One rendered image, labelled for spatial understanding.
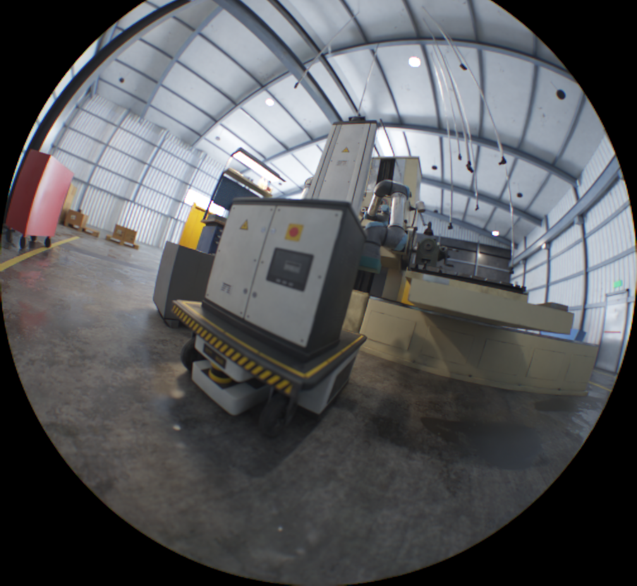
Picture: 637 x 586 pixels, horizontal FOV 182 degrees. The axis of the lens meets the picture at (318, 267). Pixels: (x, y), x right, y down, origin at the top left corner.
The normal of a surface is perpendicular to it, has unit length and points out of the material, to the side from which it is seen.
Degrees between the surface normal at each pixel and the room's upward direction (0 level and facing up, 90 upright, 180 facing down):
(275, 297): 90
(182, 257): 90
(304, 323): 90
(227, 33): 169
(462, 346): 90
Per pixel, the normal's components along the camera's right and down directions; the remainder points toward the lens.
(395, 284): -0.51, -0.22
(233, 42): -0.11, 0.98
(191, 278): 0.82, 0.18
